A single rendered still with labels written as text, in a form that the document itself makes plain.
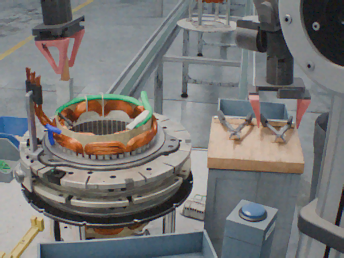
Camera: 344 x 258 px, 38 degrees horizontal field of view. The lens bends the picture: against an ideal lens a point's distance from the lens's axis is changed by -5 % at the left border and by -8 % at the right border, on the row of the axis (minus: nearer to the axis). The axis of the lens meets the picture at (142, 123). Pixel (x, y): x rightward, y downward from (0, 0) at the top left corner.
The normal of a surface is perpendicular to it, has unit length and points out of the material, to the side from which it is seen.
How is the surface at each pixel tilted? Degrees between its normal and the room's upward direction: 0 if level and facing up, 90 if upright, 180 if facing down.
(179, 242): 90
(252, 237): 90
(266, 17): 97
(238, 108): 90
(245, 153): 0
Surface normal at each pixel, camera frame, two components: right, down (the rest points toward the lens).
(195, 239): 0.15, 0.40
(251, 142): 0.00, -0.91
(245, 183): -0.17, 0.40
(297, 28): -0.76, 0.26
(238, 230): -0.53, 0.34
